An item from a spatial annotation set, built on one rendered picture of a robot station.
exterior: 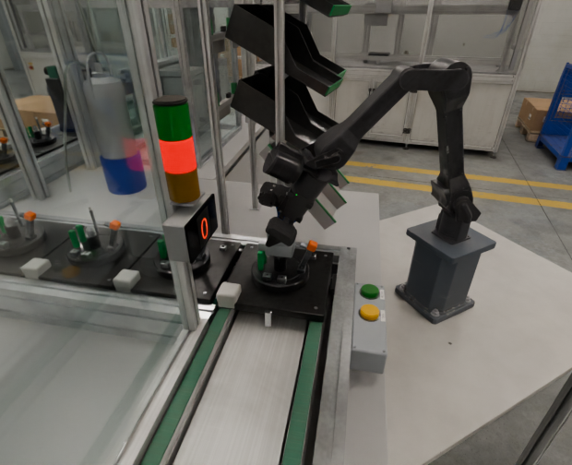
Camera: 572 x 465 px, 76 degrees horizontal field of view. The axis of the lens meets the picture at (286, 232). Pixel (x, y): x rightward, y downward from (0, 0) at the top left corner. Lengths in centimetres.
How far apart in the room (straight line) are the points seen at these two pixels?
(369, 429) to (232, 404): 26
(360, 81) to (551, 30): 539
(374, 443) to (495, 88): 440
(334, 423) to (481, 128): 449
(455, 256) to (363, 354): 30
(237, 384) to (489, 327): 62
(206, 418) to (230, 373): 10
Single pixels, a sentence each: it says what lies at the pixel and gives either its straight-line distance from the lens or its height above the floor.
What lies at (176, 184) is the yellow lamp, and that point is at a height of 129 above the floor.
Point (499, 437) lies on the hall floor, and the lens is 196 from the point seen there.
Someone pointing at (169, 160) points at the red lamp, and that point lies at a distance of 59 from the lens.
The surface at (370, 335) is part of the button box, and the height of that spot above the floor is 96.
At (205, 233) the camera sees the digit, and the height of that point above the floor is 119.
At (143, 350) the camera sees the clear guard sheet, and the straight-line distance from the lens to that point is 65.
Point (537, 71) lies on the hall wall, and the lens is 957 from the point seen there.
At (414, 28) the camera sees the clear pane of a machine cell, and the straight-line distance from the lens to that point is 472.
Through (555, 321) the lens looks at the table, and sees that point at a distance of 116.
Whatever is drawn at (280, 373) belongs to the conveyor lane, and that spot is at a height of 92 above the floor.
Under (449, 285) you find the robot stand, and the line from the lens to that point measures 96.
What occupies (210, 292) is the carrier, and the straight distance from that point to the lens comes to 87.
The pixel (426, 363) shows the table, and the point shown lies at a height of 86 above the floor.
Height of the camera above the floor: 153
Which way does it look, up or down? 32 degrees down
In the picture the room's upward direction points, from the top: straight up
